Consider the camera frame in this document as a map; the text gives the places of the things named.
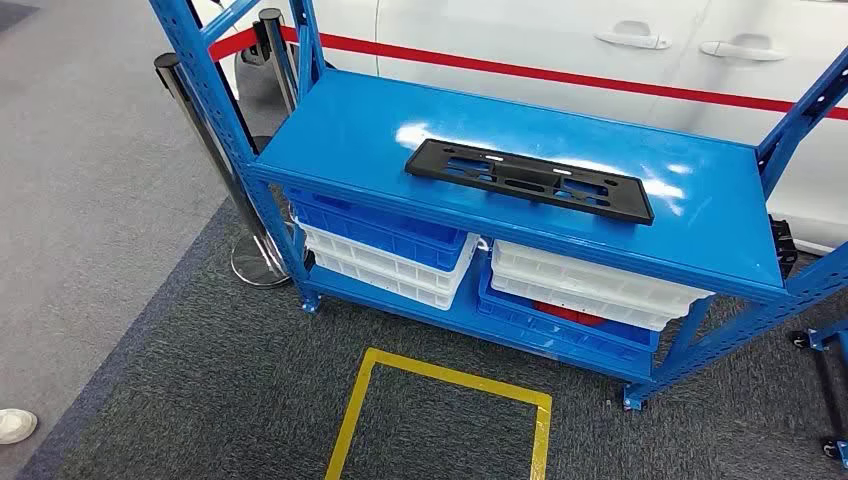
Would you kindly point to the black license plate frame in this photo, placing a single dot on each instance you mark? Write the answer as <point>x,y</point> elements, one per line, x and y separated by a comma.
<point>424,164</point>

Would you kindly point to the blue metal shelf rack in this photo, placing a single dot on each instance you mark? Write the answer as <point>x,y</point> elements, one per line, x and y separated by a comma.
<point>344,132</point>

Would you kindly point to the red part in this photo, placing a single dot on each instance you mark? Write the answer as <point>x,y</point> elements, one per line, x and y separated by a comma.
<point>563,312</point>

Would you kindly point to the white plastic bin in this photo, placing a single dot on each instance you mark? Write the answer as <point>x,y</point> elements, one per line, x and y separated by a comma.
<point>384,285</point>
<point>397,268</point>
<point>583,301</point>
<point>583,272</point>

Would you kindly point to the blue plastic bin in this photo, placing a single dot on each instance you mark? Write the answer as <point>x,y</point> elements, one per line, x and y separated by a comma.
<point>530,324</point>
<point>371,232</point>

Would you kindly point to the red barrier belt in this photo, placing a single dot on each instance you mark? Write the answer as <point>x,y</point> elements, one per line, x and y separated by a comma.
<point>530,71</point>

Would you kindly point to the white car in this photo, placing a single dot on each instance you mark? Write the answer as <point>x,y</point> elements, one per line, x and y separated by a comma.
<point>530,40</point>

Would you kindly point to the person's white shoe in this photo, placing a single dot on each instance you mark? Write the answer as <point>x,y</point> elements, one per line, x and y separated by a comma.
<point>14,426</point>

